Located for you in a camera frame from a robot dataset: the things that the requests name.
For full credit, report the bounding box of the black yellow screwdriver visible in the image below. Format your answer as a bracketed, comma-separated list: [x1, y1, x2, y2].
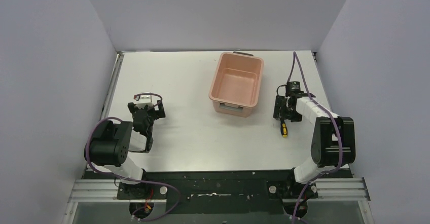
[280, 119, 288, 137]

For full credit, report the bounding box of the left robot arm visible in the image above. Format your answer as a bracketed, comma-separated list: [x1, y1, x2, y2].
[84, 100, 166, 185]

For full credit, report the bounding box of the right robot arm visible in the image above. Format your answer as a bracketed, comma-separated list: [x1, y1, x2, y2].
[273, 81, 356, 197]

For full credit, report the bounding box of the pink plastic bin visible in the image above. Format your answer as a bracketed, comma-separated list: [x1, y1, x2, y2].
[208, 51, 264, 118]

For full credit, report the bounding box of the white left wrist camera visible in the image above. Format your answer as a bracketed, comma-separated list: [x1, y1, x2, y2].
[134, 95, 153, 108]

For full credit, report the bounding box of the aluminium side rail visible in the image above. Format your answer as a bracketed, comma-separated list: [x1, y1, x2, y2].
[100, 52, 124, 119]

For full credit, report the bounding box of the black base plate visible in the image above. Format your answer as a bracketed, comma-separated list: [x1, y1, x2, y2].
[82, 168, 353, 215]

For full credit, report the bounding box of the aluminium front rail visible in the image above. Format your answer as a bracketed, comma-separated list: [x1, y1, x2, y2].
[68, 178, 370, 203]

